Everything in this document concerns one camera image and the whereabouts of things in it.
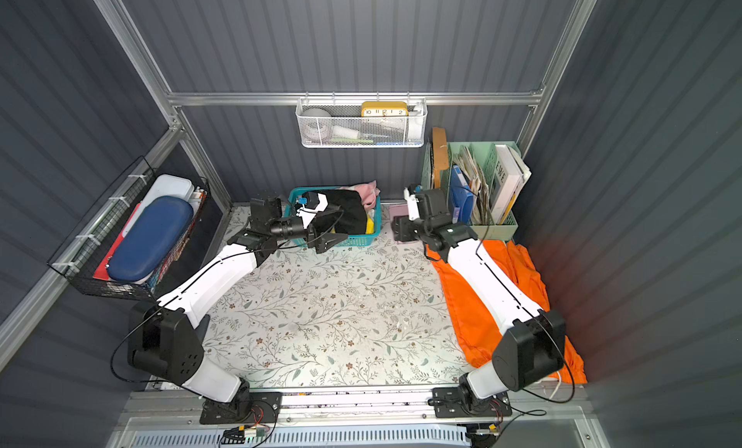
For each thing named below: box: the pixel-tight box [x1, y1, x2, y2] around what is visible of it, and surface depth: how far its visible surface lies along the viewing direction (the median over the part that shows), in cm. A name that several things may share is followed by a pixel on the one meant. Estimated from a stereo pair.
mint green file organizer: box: [421, 140, 522, 242], surface depth 101 cm
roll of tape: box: [299, 107, 334, 142], surface depth 89 cm
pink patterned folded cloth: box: [339, 179, 382, 212], surface depth 107 cm
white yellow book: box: [490, 143, 533, 224], surface depth 100 cm
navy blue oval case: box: [107, 195, 195, 282], surface depth 69 cm
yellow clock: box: [361, 101, 409, 117], surface depth 90 cm
